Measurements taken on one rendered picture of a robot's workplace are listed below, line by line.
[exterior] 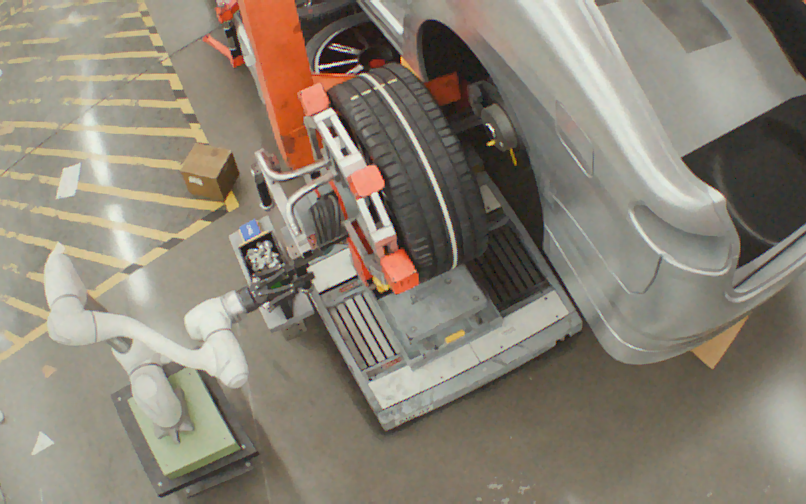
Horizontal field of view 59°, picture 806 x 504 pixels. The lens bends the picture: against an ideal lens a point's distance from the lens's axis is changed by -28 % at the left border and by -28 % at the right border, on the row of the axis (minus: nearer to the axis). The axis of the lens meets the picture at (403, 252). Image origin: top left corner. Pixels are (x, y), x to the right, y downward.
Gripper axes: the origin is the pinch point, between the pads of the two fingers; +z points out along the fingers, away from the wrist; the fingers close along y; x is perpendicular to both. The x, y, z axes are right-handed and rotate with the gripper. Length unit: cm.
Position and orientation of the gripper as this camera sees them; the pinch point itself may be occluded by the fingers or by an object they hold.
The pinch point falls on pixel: (300, 273)
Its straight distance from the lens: 278.9
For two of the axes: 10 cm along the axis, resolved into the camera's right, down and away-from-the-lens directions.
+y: 4.4, 7.3, -5.2
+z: 8.9, -4.2, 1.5
